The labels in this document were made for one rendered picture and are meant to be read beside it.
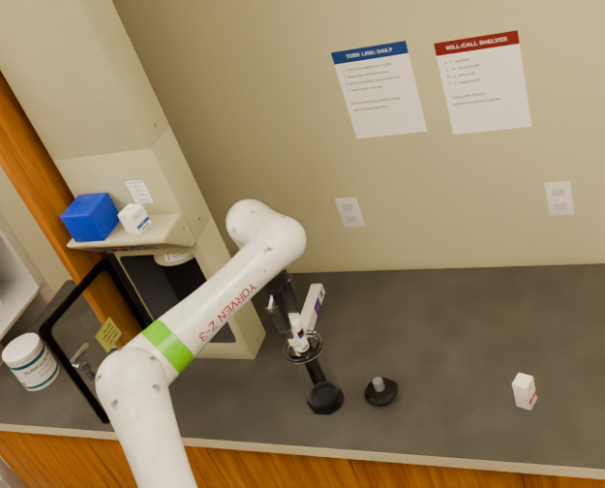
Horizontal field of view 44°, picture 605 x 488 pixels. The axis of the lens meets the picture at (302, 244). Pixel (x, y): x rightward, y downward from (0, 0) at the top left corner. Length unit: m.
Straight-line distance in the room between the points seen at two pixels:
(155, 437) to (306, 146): 1.18
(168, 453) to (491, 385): 0.97
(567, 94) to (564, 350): 0.66
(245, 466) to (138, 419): 0.97
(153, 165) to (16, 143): 0.38
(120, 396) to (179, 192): 0.79
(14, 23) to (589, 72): 1.39
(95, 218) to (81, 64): 0.40
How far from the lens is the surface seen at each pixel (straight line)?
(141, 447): 1.38
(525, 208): 2.28
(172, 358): 1.54
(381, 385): 2.05
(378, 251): 2.47
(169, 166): 1.99
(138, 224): 2.01
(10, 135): 2.11
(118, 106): 1.91
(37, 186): 2.16
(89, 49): 1.86
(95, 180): 2.10
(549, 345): 2.13
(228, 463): 2.33
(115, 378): 1.37
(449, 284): 2.36
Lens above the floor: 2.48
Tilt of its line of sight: 34 degrees down
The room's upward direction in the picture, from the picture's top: 21 degrees counter-clockwise
